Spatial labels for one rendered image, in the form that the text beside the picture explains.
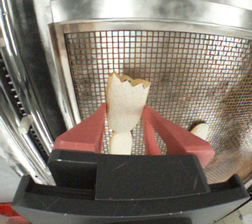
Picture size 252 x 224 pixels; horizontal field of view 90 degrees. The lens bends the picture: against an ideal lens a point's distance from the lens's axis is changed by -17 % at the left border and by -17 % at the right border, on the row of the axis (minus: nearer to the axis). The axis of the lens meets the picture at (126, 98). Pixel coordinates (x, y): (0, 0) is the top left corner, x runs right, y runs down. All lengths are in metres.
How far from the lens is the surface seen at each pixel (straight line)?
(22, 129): 0.28
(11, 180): 0.57
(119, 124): 0.15
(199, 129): 0.26
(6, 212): 0.77
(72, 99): 0.20
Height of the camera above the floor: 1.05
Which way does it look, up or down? 53 degrees down
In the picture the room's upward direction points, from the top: 158 degrees clockwise
